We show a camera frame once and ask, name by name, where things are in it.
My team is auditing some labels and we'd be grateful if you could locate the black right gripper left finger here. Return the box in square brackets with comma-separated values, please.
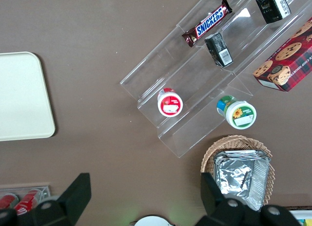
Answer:
[0, 172, 92, 226]

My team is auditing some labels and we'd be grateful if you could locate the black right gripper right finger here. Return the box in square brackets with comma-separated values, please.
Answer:
[195, 171, 302, 226]

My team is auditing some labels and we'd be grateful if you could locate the woven wicker basket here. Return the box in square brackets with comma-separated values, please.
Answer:
[200, 134, 275, 207]

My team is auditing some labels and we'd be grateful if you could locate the cream plastic tray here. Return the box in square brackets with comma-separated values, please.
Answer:
[0, 51, 56, 142]

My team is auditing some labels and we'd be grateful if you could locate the clear plastic can holder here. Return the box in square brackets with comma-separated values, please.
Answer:
[0, 185, 52, 212]

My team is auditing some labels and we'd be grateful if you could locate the red cola can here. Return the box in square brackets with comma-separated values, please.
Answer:
[0, 193, 20, 210]
[13, 188, 41, 216]

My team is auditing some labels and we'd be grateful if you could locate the silver foil wrapped package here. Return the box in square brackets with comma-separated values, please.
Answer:
[213, 150, 273, 212]

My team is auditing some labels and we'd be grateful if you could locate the white box with dark edge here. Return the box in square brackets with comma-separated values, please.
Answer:
[284, 206, 312, 226]

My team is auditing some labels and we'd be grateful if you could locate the white round object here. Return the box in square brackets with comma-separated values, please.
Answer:
[133, 215, 173, 226]

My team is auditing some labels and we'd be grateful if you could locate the green lid yogurt cup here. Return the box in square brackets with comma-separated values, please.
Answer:
[216, 95, 257, 130]

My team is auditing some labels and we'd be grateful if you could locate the red lid yogurt cup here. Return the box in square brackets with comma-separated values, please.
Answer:
[157, 87, 184, 118]

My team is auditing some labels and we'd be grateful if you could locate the clear acrylic stepped display stand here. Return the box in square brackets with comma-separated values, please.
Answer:
[119, 0, 312, 159]

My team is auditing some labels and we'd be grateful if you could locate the small black barcode box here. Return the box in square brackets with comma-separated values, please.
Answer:
[204, 32, 234, 68]

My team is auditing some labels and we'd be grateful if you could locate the red tartan cookie box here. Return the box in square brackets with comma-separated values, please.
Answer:
[252, 16, 312, 93]

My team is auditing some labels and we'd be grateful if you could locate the Snickers chocolate bar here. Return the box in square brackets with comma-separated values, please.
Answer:
[181, 0, 233, 49]

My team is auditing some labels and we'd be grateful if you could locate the black and white carton box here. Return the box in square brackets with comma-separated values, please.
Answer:
[254, 0, 292, 25]

